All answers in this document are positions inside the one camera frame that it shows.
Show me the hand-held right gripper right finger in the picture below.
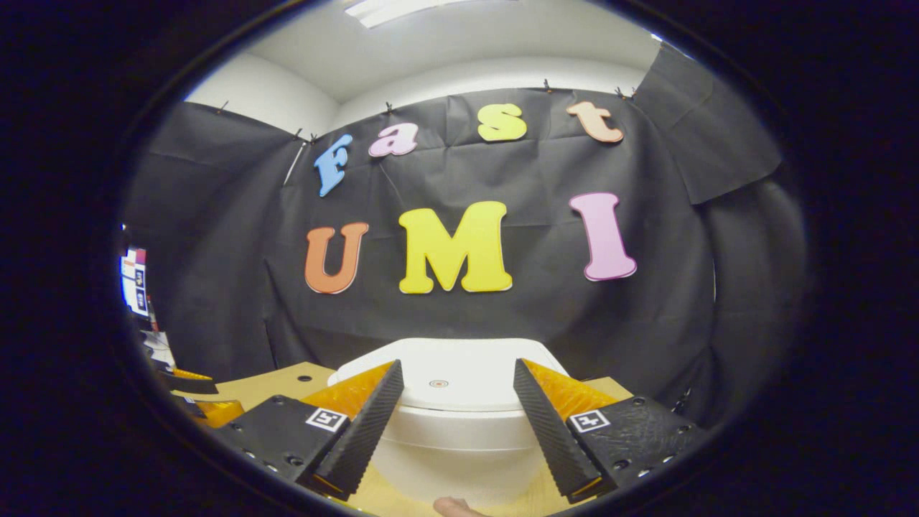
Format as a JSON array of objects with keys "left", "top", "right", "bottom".
[{"left": 513, "top": 358, "right": 708, "bottom": 505}]

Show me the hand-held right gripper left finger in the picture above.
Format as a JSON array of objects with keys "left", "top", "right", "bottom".
[{"left": 214, "top": 359, "right": 405, "bottom": 501}]

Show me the white desktop garbage bin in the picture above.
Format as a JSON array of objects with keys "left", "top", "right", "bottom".
[{"left": 328, "top": 337, "right": 572, "bottom": 507}]

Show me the wooden desktop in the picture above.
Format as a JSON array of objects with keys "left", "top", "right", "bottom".
[{"left": 183, "top": 361, "right": 636, "bottom": 517}]

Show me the computer monitor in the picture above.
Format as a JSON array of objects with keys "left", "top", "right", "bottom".
[{"left": 121, "top": 248, "right": 149, "bottom": 318}]

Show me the black backdrop cloth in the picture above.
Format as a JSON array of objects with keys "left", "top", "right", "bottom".
[{"left": 122, "top": 43, "right": 808, "bottom": 432}]

